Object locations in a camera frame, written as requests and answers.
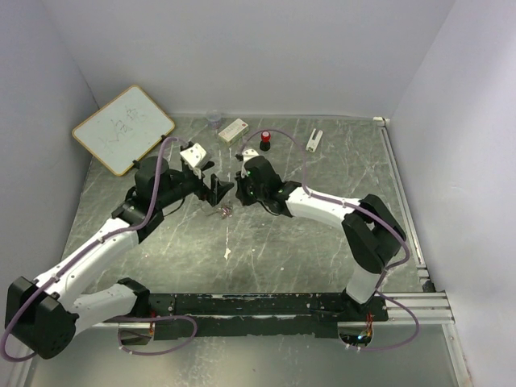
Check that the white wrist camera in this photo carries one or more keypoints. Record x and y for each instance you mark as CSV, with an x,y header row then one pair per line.
x,y
197,159
246,154

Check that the aluminium frame rail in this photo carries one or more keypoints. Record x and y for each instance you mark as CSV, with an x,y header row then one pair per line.
x,y
429,306

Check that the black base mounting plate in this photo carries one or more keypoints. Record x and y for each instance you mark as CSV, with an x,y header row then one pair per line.
x,y
260,314

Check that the red and black stamp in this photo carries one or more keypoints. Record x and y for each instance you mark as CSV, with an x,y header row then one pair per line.
x,y
265,138

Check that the white stapler remover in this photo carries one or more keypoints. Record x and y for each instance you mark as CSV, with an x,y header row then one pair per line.
x,y
314,140

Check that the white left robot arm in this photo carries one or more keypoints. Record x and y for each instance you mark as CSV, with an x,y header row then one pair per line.
x,y
46,313

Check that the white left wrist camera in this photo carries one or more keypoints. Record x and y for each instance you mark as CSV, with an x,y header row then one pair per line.
x,y
197,159

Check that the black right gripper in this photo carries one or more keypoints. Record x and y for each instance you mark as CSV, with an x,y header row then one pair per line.
x,y
241,179

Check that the clear cup of paper clips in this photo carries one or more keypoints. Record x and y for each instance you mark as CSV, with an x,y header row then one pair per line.
x,y
214,118

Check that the small whiteboard with wooden frame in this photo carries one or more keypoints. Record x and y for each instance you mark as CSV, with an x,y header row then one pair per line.
x,y
124,130

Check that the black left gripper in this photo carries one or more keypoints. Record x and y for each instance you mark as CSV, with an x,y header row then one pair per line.
x,y
218,189

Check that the white staples box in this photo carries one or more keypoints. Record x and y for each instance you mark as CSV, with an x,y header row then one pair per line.
x,y
234,131

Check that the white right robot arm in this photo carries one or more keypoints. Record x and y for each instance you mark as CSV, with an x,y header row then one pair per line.
x,y
373,234

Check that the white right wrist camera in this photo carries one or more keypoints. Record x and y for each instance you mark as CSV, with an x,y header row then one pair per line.
x,y
246,154

